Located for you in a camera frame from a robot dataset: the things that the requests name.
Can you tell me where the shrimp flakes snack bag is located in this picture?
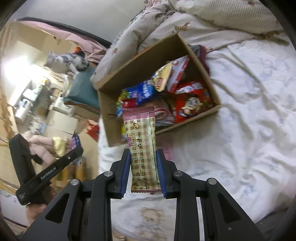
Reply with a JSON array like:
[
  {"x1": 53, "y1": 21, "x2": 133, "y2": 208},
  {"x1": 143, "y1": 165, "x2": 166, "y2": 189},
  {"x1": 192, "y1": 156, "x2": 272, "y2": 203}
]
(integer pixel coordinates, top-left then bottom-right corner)
[{"x1": 154, "y1": 102, "x2": 175, "y2": 127}]

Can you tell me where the checked cream biscuit packet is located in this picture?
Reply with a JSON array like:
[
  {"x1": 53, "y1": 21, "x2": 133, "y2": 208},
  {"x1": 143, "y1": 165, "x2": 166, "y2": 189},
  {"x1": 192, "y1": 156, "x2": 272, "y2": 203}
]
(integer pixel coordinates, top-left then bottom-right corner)
[{"x1": 122, "y1": 106, "x2": 161, "y2": 193}]

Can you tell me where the pink curtain cloth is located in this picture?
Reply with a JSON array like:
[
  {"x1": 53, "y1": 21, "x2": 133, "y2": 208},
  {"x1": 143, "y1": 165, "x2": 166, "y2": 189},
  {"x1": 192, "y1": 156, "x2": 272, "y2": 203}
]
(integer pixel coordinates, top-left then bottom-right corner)
[{"x1": 20, "y1": 20, "x2": 107, "y2": 63}]

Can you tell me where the brown cardboard box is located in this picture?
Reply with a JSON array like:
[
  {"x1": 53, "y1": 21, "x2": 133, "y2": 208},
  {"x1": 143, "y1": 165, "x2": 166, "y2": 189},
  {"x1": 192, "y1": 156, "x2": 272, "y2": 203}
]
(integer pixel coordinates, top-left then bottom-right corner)
[{"x1": 94, "y1": 34, "x2": 221, "y2": 147}]

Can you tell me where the grey checked duvet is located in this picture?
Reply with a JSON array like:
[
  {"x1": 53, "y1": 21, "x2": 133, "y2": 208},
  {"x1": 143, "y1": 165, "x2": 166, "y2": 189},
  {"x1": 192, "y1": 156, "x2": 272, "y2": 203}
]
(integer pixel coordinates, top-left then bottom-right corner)
[{"x1": 91, "y1": 0, "x2": 289, "y2": 84}]

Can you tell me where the red cartoon face snack bag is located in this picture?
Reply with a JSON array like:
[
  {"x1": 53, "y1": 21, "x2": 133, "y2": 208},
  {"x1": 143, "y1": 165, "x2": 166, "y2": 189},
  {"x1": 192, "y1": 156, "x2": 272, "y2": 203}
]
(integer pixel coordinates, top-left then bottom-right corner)
[{"x1": 174, "y1": 81, "x2": 215, "y2": 123}]

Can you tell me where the white printed bed sheet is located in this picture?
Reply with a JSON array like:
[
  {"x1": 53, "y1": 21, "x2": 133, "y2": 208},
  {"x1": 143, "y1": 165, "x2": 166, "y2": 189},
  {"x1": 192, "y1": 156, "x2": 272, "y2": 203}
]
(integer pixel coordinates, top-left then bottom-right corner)
[{"x1": 156, "y1": 40, "x2": 295, "y2": 240}]

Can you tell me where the person's left hand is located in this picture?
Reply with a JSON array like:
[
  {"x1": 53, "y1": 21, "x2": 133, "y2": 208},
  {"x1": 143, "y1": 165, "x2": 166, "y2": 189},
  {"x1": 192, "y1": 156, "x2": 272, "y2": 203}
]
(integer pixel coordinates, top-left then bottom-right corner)
[{"x1": 26, "y1": 203, "x2": 47, "y2": 225}]

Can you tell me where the teal bed headboard cushion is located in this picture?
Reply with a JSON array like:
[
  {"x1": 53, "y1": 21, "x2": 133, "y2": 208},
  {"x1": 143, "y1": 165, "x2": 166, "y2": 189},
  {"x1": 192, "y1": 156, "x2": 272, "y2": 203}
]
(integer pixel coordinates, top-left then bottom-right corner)
[{"x1": 63, "y1": 65, "x2": 99, "y2": 113}]

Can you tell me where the grey white cat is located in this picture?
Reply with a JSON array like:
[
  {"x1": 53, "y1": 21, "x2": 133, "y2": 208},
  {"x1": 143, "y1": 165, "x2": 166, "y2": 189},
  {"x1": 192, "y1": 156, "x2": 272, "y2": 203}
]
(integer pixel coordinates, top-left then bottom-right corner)
[{"x1": 44, "y1": 50, "x2": 90, "y2": 76}]

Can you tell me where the blue cartoon snack bag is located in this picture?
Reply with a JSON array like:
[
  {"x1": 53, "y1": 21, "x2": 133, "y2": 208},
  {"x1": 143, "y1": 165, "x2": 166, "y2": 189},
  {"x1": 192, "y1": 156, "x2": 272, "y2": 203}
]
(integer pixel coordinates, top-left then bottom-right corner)
[{"x1": 116, "y1": 79, "x2": 156, "y2": 117}]

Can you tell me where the white red snack bag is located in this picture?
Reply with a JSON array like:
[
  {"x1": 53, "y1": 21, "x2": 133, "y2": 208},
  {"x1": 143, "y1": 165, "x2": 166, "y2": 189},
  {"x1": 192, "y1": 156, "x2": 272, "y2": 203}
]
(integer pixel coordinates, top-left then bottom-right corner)
[{"x1": 166, "y1": 55, "x2": 190, "y2": 93}]

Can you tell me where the gold brown snack packet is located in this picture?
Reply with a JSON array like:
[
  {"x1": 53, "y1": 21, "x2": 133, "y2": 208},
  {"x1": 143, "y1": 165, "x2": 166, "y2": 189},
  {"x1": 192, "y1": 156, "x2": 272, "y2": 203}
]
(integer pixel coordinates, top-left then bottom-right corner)
[{"x1": 152, "y1": 62, "x2": 173, "y2": 92}]

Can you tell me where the red shopping bag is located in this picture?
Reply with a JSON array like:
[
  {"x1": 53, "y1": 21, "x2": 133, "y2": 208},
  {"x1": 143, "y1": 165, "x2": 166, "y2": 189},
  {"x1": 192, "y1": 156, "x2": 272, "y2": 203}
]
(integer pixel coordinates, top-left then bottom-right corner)
[{"x1": 86, "y1": 120, "x2": 99, "y2": 142}]

